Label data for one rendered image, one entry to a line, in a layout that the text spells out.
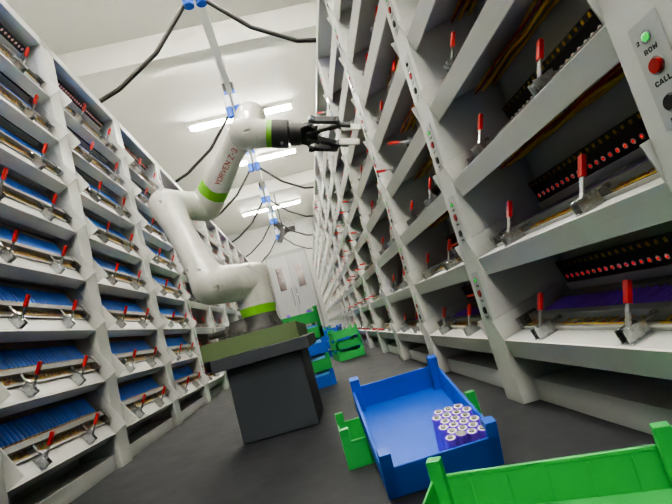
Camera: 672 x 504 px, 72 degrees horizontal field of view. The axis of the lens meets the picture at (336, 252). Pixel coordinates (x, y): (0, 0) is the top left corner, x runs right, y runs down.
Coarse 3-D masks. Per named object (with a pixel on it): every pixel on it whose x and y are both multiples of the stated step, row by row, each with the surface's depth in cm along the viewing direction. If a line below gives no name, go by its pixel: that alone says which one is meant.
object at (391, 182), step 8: (416, 112) 128; (416, 136) 134; (424, 136) 129; (416, 144) 137; (424, 144) 132; (408, 152) 146; (416, 152) 140; (424, 152) 158; (408, 160) 149; (416, 160) 163; (424, 160) 171; (400, 168) 159; (408, 168) 153; (416, 168) 176; (424, 168) 176; (384, 176) 187; (392, 176) 171; (400, 176) 164; (408, 176) 182; (416, 176) 182; (384, 184) 187; (392, 184) 176; (400, 184) 169; (392, 192) 181
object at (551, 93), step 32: (576, 32) 84; (608, 32) 55; (544, 64) 95; (576, 64) 62; (608, 64) 58; (544, 96) 71; (576, 96) 65; (480, 128) 100; (512, 128) 82; (544, 128) 92; (480, 160) 98; (512, 160) 110
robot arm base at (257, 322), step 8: (264, 312) 159; (272, 312) 161; (240, 320) 161; (248, 320) 159; (256, 320) 158; (264, 320) 158; (272, 320) 160; (280, 320) 163; (224, 328) 162; (232, 328) 160; (240, 328) 160; (248, 328) 158; (256, 328) 156; (264, 328) 156; (208, 336) 161; (216, 336) 161; (232, 336) 158
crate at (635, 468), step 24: (576, 456) 59; (600, 456) 58; (624, 456) 57; (648, 456) 56; (432, 480) 64; (456, 480) 64; (480, 480) 63; (504, 480) 62; (528, 480) 61; (552, 480) 60; (576, 480) 59; (600, 480) 58; (624, 480) 57; (648, 480) 56
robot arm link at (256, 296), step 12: (240, 264) 161; (252, 264) 162; (264, 264) 166; (240, 276) 156; (252, 276) 160; (264, 276) 163; (252, 288) 159; (264, 288) 161; (240, 300) 159; (252, 300) 159; (264, 300) 160; (240, 312) 162; (252, 312) 159
